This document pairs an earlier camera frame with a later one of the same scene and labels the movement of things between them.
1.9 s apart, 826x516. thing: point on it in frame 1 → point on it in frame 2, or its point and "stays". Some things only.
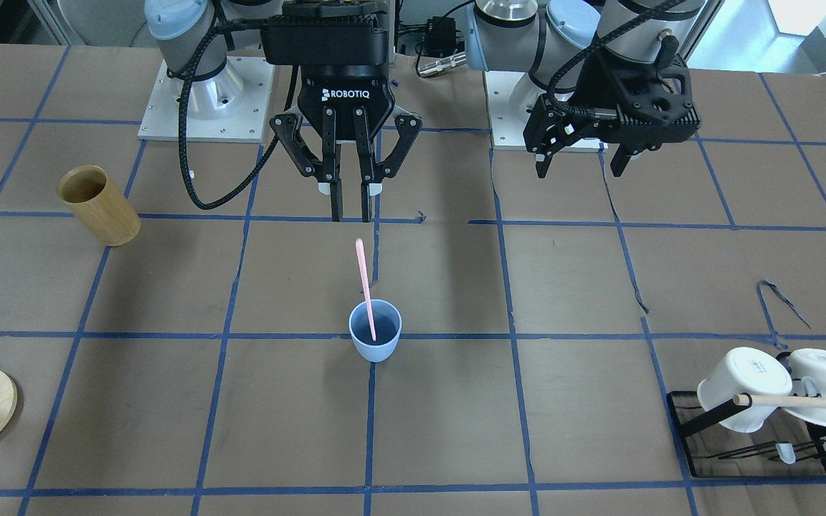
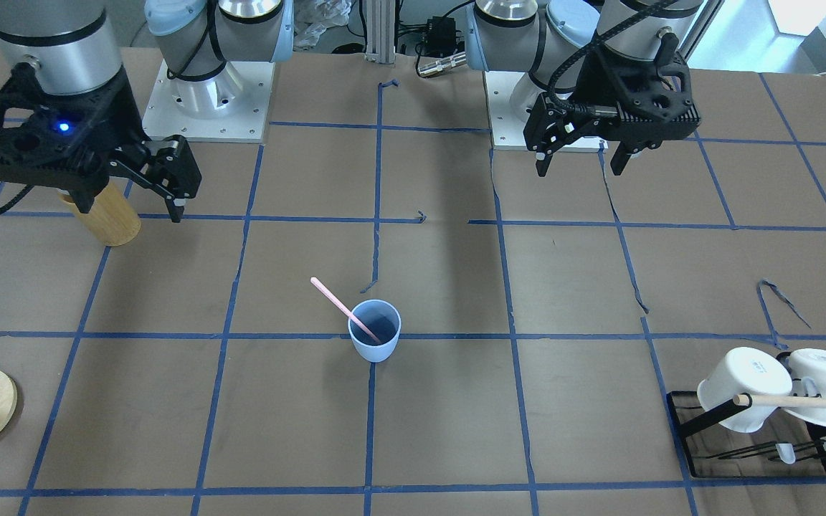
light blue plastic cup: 387,321 stays
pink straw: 360,246 → 328,292
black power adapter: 441,36 stays
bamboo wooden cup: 89,193 stays
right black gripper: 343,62 → 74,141
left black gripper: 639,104 stays
